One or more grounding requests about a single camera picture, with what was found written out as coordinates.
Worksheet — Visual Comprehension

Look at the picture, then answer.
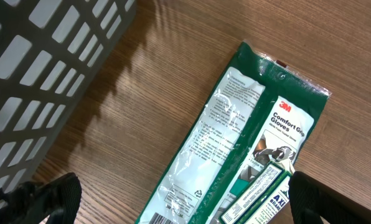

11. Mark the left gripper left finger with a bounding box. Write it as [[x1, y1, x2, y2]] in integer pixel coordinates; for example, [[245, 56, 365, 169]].
[[0, 172, 82, 224]]

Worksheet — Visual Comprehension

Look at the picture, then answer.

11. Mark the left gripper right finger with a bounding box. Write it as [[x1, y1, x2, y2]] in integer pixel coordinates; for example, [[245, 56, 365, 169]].
[[289, 171, 371, 224]]

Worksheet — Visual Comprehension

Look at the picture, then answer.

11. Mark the green white balm box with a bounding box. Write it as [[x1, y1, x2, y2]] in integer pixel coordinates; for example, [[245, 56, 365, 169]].
[[219, 162, 291, 224]]

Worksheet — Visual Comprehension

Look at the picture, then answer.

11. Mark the green white gloves package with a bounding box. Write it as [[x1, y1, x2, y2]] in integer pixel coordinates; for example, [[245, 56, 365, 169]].
[[137, 41, 331, 223]]

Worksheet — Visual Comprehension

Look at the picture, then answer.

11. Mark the grey plastic mesh basket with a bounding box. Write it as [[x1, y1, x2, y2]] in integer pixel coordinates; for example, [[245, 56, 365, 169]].
[[0, 0, 136, 192]]

